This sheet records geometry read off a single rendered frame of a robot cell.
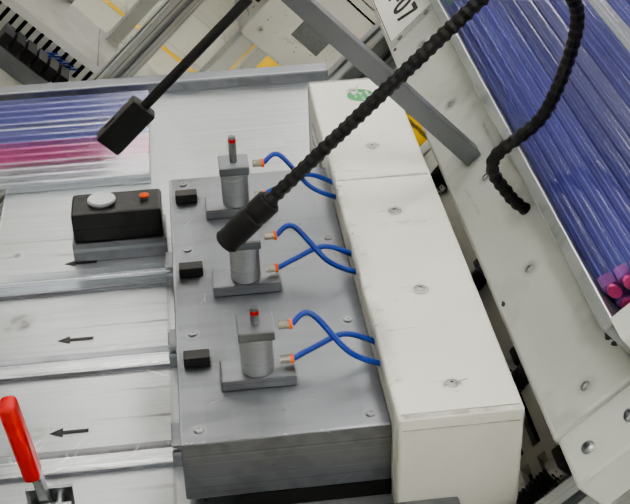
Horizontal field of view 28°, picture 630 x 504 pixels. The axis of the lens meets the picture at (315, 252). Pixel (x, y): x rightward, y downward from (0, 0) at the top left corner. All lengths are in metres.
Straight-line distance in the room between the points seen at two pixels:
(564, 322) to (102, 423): 0.33
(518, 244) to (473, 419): 0.18
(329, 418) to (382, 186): 0.26
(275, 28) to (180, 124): 0.90
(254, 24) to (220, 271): 1.28
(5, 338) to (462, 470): 0.39
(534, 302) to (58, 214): 0.48
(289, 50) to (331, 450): 1.46
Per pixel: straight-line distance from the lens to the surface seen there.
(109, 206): 1.07
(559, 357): 0.82
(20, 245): 1.13
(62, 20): 2.79
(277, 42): 2.19
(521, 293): 0.88
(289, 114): 1.30
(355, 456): 0.82
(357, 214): 0.97
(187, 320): 0.90
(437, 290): 0.89
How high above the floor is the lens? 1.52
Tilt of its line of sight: 18 degrees down
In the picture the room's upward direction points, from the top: 47 degrees clockwise
